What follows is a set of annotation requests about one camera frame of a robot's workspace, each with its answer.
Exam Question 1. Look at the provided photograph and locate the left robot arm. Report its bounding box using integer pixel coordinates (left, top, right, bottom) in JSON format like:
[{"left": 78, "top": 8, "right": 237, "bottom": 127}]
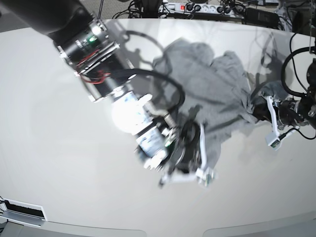
[{"left": 252, "top": 59, "right": 316, "bottom": 130}]

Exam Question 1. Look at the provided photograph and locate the white power strip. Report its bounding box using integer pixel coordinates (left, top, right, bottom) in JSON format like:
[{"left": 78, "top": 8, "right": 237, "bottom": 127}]
[{"left": 158, "top": 2, "right": 242, "bottom": 17}]

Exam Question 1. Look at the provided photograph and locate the white slotted table bracket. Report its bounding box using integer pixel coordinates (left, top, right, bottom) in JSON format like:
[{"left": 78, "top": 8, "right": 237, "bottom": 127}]
[{"left": 0, "top": 197, "right": 48, "bottom": 228}]

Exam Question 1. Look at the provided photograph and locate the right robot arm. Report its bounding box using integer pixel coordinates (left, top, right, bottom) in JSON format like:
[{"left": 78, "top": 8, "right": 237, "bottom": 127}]
[{"left": 1, "top": 0, "right": 207, "bottom": 178}]

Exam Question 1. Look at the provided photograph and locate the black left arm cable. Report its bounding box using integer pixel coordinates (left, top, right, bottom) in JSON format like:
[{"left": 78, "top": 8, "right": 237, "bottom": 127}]
[{"left": 281, "top": 32, "right": 316, "bottom": 97}]

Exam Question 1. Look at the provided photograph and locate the grey t-shirt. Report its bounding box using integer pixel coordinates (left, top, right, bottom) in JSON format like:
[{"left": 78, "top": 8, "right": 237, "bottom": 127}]
[{"left": 152, "top": 39, "right": 287, "bottom": 167}]

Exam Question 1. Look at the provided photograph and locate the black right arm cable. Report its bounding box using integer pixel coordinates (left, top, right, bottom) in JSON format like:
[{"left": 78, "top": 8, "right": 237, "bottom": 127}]
[{"left": 108, "top": 68, "right": 186, "bottom": 117}]

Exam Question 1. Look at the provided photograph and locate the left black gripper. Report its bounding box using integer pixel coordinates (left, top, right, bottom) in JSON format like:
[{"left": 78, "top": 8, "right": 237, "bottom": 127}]
[{"left": 251, "top": 91, "right": 300, "bottom": 128}]

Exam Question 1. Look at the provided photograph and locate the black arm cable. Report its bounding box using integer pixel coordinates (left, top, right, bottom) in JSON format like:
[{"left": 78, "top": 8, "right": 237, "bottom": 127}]
[
  {"left": 281, "top": 32, "right": 316, "bottom": 97},
  {"left": 108, "top": 68, "right": 186, "bottom": 117}
]

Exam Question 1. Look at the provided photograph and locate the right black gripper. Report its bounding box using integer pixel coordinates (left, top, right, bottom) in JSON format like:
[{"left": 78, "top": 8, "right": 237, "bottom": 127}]
[{"left": 170, "top": 120, "right": 201, "bottom": 174}]

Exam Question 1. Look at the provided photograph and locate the black power adapter brick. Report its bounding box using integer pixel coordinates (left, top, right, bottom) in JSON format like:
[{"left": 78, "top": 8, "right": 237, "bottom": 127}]
[{"left": 244, "top": 8, "right": 279, "bottom": 28}]

